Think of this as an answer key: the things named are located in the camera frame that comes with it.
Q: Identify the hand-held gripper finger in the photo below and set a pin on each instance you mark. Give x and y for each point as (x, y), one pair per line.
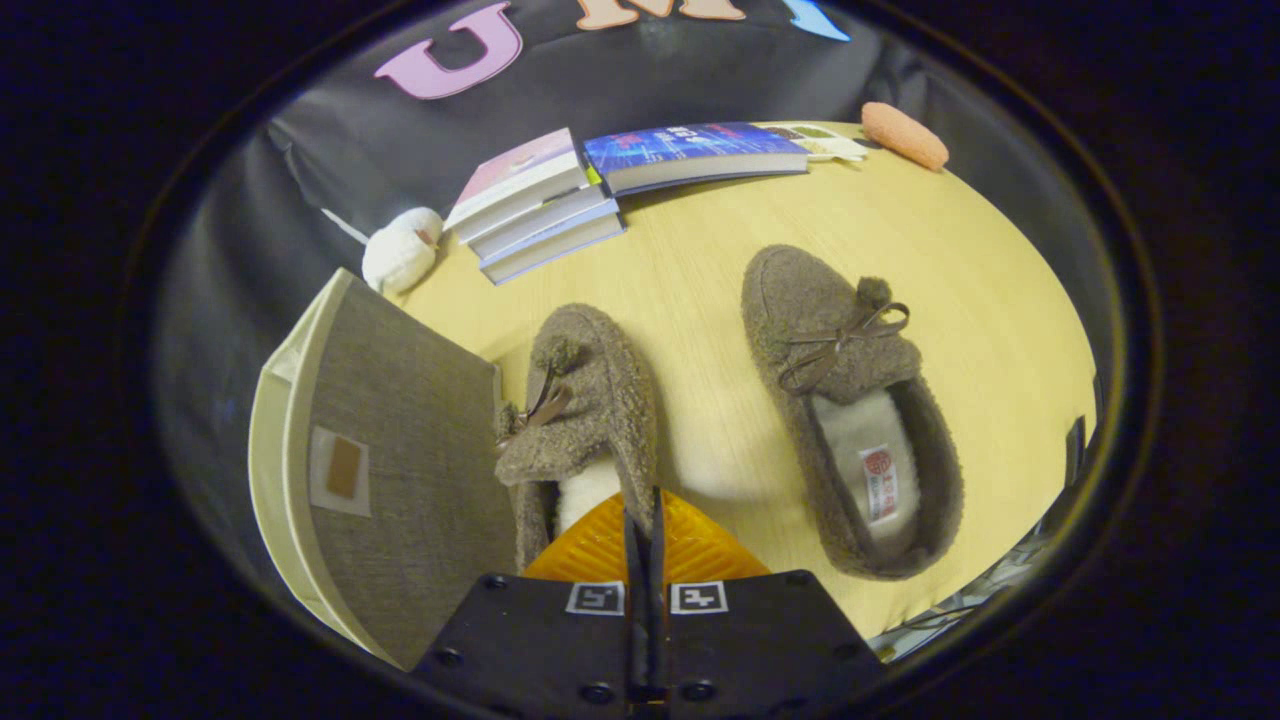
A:
(635, 600)
(657, 600)

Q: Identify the brown fuzzy slipper shoe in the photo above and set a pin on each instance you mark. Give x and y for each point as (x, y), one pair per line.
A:
(810, 330)
(600, 390)

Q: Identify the grey fabric storage box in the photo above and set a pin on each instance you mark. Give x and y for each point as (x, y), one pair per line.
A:
(420, 430)

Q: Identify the grey cover book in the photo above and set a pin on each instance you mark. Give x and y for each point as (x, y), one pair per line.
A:
(560, 248)
(550, 222)

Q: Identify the white plush toy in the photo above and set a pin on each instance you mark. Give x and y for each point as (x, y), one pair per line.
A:
(398, 255)

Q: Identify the pink cover book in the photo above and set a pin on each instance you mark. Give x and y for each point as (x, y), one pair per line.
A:
(520, 170)

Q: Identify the blue cover book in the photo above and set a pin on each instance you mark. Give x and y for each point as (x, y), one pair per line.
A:
(690, 145)

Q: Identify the white and green packet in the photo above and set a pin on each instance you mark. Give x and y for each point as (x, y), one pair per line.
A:
(830, 145)

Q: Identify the orange oval sponge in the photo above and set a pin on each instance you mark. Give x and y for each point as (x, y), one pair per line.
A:
(905, 135)

